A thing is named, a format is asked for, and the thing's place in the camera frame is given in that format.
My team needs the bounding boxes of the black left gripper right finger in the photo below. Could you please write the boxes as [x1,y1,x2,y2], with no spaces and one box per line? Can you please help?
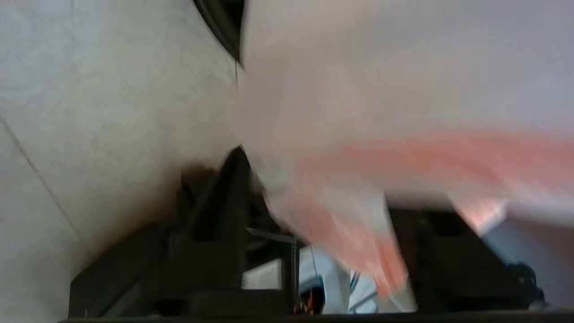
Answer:
[386,194,544,313]

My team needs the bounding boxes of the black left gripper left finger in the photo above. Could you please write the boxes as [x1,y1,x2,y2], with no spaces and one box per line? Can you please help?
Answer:
[161,146,300,314]

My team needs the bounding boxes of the black trash bin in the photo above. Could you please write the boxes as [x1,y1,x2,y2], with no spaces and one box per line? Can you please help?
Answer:
[193,0,246,69]

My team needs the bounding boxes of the white plastic bag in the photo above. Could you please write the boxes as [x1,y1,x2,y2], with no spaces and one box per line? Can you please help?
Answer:
[231,0,574,310]

